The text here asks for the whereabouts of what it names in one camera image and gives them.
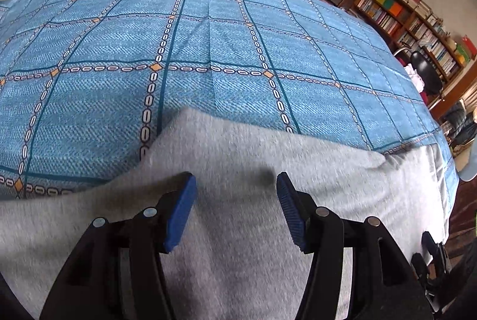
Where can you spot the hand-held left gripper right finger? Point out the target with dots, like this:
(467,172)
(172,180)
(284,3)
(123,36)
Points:
(292,212)

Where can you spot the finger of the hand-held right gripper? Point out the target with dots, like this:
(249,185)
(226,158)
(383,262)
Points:
(434,247)
(418,266)

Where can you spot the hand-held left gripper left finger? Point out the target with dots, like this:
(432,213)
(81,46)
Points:
(180,212)

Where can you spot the grey pants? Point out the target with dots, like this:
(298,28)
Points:
(242,163)

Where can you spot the blue checked bed cover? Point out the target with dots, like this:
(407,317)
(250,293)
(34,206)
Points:
(208,44)

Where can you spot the white garment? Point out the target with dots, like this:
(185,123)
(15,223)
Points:
(414,78)

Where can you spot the black office chair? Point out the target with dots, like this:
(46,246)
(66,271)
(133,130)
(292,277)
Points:
(425,70)

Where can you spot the wooden bookshelf with books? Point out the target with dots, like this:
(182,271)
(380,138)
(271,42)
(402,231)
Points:
(410,18)

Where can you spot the wooden door frame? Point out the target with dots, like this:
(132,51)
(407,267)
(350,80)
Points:
(452,92)

